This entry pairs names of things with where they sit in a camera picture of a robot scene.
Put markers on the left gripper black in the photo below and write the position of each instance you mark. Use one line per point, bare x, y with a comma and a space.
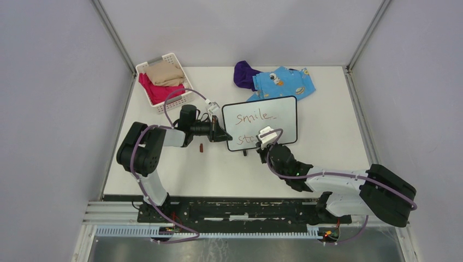
217, 133

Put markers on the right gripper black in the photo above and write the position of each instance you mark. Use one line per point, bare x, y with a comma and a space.
262, 151

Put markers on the whiteboard with black frame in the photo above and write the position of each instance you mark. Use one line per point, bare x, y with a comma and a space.
243, 121

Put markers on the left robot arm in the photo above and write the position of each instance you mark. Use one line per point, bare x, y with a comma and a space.
141, 149

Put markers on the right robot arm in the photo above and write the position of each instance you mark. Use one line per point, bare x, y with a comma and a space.
376, 191

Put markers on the white plastic basket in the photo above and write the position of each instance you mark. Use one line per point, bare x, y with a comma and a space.
175, 98

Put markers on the purple cloth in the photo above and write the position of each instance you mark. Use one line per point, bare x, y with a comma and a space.
243, 75

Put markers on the blue patterned cloth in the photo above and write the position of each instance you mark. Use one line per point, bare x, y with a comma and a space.
282, 82

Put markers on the pink cloth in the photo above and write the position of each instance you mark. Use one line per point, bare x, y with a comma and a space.
156, 94

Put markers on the beige folded cloth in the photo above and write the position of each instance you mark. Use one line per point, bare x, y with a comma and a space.
165, 74

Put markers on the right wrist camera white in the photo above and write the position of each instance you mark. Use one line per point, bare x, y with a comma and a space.
268, 135

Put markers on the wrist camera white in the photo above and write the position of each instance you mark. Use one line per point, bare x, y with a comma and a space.
212, 108
268, 135

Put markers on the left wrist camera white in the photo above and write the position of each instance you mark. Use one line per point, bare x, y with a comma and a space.
212, 108

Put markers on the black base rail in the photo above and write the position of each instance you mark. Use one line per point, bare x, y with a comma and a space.
248, 215

